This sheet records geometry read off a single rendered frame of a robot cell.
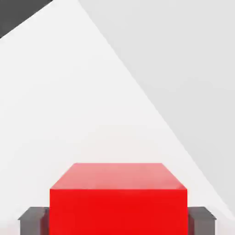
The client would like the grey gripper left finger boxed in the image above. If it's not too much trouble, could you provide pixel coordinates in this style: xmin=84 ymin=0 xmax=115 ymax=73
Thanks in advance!
xmin=17 ymin=207 xmax=50 ymax=235

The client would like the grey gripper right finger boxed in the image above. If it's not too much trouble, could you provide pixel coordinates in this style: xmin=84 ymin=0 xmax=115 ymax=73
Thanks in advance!
xmin=187 ymin=207 xmax=217 ymax=235

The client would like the small red cube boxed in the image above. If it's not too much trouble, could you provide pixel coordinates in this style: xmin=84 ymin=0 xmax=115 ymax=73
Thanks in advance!
xmin=49 ymin=162 xmax=188 ymax=235

